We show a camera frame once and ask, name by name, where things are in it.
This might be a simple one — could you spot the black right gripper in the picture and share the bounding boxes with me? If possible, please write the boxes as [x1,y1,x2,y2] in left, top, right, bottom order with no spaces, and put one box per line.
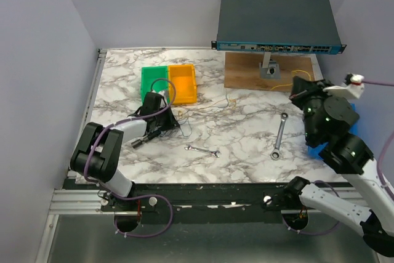
[287,75,338,142]

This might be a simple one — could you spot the yellow cable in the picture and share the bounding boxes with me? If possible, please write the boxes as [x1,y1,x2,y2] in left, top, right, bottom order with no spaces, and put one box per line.
[177,69,312,116]

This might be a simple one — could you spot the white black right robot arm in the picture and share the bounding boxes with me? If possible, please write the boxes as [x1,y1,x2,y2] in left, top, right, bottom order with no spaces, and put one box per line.
[283,73,393,257]

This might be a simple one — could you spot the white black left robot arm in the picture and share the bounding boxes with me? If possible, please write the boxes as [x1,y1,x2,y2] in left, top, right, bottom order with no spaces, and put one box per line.
[70,92,180,211]

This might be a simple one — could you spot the black pipe fitting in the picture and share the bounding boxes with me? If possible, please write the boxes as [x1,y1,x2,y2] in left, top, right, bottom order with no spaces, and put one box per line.
[131,130,161,149]

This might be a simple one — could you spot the small open-end wrench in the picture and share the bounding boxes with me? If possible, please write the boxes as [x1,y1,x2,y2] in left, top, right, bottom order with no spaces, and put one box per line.
[184,144,220,158]

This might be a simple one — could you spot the grey metal stand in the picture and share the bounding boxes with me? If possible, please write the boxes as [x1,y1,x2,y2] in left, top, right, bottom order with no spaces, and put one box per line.
[259,52,281,80]

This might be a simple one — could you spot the green plastic bin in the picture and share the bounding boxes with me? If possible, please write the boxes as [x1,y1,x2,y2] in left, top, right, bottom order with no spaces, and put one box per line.
[140,66,169,102]

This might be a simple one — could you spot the orange plastic bin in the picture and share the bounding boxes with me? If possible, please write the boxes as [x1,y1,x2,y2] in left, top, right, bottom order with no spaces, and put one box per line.
[167,64,197,105]

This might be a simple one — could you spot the brown wooden board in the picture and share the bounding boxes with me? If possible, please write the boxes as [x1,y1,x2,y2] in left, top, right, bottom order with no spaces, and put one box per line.
[224,52,319,92]

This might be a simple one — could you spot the blue plastic bin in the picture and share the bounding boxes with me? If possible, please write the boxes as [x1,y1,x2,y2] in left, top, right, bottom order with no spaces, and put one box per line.
[304,96,360,159]

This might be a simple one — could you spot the silver ratchet wrench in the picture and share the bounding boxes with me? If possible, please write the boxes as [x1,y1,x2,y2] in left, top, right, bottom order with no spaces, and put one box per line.
[270,112,288,160]

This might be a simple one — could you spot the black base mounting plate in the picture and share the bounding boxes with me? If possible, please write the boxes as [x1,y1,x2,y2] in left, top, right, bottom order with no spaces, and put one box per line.
[102,181,303,224]

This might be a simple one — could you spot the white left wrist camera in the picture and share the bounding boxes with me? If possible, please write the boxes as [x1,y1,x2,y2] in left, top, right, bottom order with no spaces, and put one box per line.
[158,89,170,103]

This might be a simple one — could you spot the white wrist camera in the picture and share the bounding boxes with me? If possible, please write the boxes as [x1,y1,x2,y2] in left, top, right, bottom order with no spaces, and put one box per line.
[158,89,170,103]
[323,73,364,100]

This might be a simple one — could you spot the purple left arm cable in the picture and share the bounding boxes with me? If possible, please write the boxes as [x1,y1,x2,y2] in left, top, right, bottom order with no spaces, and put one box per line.
[83,78,177,239]

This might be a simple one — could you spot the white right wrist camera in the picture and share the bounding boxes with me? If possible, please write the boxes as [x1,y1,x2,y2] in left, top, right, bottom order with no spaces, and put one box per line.
[323,73,364,100]

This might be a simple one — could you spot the grey network switch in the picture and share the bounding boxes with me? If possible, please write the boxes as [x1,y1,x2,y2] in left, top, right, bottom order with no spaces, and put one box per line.
[211,0,346,55]

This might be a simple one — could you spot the aluminium frame rail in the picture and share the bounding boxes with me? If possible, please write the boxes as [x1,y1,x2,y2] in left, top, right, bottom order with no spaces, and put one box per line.
[49,190,102,215]

